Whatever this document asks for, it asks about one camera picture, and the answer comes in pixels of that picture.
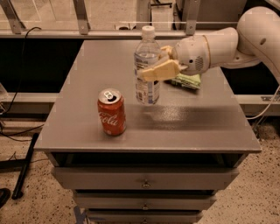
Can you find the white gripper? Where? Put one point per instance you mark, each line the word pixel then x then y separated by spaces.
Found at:
pixel 191 53

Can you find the clear plastic water bottle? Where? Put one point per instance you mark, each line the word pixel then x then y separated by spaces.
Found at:
pixel 146 54

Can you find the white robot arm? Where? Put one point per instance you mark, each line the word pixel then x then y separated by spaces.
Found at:
pixel 255 39

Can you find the red coke can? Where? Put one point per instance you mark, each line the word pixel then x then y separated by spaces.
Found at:
pixel 111 111

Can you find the green chip bag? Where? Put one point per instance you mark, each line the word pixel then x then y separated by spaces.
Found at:
pixel 186 81

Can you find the grey drawer cabinet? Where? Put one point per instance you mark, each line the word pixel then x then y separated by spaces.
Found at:
pixel 190 129

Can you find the top grey drawer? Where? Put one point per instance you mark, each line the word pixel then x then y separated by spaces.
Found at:
pixel 144 178

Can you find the grey drawer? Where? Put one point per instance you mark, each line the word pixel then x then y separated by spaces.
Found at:
pixel 144 200
pixel 144 217
pixel 144 178

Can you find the middle grey drawer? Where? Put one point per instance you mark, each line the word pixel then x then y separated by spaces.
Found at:
pixel 144 200

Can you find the bottom grey drawer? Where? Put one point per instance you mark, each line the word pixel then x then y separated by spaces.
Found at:
pixel 144 217

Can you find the black stand leg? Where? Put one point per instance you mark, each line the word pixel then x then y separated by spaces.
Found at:
pixel 23 165

